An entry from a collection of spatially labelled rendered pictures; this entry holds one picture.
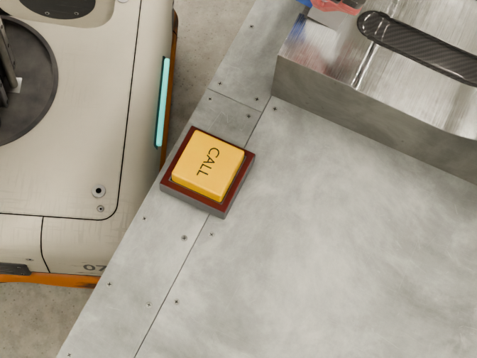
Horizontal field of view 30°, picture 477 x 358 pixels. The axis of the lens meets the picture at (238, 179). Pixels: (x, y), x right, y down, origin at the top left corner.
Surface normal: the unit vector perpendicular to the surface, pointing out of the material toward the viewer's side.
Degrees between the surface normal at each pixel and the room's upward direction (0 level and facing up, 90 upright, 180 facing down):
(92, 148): 0
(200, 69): 0
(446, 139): 90
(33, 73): 0
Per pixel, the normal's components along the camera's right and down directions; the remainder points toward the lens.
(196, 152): 0.06, -0.40
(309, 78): -0.43, 0.82
